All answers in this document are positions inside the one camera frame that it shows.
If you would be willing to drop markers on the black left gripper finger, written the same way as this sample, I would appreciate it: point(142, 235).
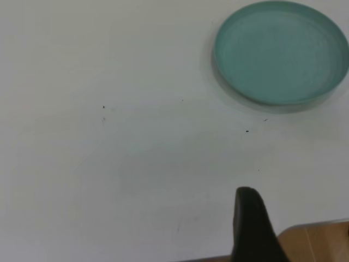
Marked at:
point(253, 232)

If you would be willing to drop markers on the green round plate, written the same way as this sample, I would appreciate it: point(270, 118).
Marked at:
point(278, 54)

